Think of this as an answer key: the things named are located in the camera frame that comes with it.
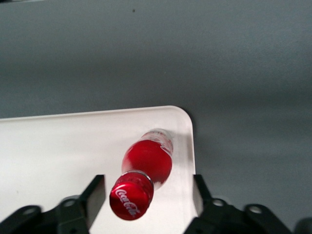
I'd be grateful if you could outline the white rectangular tray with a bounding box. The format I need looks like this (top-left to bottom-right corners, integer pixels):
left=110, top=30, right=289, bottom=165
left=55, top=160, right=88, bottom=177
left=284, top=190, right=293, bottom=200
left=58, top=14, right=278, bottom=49
left=0, top=105, right=198, bottom=234

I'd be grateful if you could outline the red coke bottle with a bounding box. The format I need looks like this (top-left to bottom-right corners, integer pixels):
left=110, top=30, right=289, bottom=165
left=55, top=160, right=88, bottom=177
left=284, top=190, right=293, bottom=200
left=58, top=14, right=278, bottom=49
left=109, top=128, right=176, bottom=221

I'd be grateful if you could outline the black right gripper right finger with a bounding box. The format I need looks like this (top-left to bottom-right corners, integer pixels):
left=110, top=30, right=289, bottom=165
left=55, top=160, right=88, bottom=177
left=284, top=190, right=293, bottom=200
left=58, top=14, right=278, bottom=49
left=184, top=174, right=312, bottom=234

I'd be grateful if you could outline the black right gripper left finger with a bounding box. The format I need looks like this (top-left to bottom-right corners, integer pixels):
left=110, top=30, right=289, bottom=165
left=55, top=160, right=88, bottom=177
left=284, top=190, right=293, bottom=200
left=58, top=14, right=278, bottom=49
left=0, top=174, right=107, bottom=234

